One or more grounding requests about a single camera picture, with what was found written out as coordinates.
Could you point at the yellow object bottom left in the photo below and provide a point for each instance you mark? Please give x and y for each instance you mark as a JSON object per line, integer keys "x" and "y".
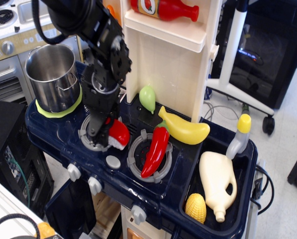
{"x": 45, "y": 230}

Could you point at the white left stove knob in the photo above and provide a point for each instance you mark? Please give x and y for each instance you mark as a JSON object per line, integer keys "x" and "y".
{"x": 74, "y": 172}

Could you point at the red and white toy sushi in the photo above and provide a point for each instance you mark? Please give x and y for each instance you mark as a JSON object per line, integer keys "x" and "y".
{"x": 118, "y": 134}

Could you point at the green toy pear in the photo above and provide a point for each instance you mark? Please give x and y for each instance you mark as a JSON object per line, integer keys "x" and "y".
{"x": 147, "y": 98}

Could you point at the yellow toy corn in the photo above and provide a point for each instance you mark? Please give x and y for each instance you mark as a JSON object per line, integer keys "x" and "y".
{"x": 196, "y": 207}

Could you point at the black computer case right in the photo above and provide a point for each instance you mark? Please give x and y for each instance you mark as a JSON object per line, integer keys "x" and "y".
{"x": 268, "y": 48}

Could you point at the orange toy carrot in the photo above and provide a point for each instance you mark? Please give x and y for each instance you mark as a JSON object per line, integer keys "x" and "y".
{"x": 112, "y": 12}

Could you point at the grey yellow toy faucet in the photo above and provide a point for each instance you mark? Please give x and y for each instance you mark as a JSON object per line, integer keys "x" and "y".
{"x": 240, "y": 141}

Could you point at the black computer case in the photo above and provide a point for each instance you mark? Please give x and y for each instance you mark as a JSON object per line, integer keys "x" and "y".
{"x": 23, "y": 167}
{"x": 268, "y": 48}

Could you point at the navy toy kitchen counter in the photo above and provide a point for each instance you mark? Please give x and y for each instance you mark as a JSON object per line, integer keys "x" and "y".
{"x": 162, "y": 202}

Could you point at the white wheeled stand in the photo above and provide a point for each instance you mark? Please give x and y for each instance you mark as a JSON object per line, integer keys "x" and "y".
{"x": 223, "y": 85}

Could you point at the red toy ketchup bottle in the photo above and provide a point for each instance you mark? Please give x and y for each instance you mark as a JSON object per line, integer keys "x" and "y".
{"x": 166, "y": 10}

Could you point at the round grey push button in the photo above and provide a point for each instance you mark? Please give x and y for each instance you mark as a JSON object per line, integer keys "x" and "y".
{"x": 113, "y": 162}

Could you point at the grey left toy burner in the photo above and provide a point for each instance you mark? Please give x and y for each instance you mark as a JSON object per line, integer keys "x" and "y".
{"x": 88, "y": 143}

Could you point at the yellow toy banana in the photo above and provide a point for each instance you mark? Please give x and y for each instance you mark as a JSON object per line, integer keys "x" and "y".
{"x": 182, "y": 130}

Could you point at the grey toy burner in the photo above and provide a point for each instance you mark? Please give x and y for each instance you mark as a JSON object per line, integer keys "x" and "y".
{"x": 88, "y": 143}
{"x": 137, "y": 157}

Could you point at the red toy chili pepper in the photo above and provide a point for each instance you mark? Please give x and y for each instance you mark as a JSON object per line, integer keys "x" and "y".
{"x": 158, "y": 146}

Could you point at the black computer case left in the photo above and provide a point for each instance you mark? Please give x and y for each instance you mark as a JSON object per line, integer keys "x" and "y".
{"x": 23, "y": 167}

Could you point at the cream toy jug bottle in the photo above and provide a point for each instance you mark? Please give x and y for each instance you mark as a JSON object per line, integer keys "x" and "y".
{"x": 218, "y": 181}

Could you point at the stainless steel pot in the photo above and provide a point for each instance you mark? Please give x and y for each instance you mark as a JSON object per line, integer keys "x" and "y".
{"x": 53, "y": 75}

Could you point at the cream toy shelf tower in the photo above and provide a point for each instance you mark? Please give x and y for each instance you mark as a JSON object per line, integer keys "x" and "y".
{"x": 173, "y": 57}

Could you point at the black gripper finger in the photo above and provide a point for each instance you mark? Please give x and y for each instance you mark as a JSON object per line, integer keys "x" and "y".
{"x": 102, "y": 136}
{"x": 96, "y": 120}

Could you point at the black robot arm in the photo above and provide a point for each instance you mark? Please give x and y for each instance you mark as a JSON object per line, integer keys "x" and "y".
{"x": 100, "y": 81}

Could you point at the white middle stove knob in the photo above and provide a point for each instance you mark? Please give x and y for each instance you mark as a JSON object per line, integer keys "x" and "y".
{"x": 94, "y": 185}

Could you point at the white wooden toy stove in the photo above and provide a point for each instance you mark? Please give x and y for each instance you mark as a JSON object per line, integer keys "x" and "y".
{"x": 18, "y": 37}

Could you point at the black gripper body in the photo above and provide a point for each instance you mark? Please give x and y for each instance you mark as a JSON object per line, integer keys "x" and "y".
{"x": 102, "y": 102}

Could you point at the grey right toy burner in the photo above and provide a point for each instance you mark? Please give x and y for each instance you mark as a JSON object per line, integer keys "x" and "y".
{"x": 137, "y": 157}

